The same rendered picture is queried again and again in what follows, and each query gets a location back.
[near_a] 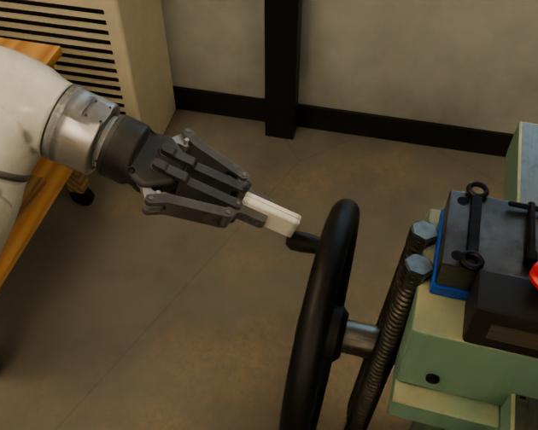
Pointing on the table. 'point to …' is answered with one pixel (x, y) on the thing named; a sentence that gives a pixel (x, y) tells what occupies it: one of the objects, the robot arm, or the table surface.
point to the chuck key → (531, 229)
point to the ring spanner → (474, 227)
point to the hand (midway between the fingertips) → (269, 215)
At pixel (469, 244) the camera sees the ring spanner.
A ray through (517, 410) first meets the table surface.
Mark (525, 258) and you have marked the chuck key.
